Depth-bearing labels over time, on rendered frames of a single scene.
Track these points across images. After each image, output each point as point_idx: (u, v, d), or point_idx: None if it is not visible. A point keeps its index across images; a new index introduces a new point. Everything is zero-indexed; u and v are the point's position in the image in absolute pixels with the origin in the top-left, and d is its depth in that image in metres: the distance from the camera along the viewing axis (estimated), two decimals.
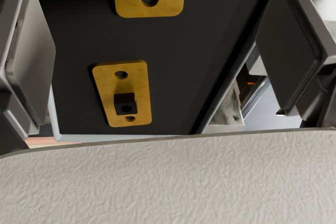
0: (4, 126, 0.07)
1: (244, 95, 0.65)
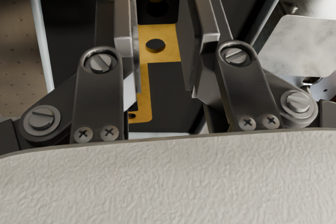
0: (116, 100, 0.08)
1: None
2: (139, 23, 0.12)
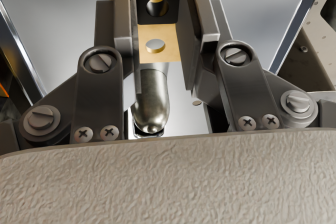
0: (116, 100, 0.08)
1: None
2: (139, 23, 0.12)
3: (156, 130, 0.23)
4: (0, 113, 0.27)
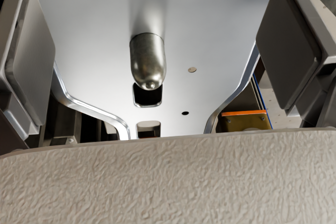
0: (4, 126, 0.07)
1: None
2: None
3: (154, 86, 0.26)
4: None
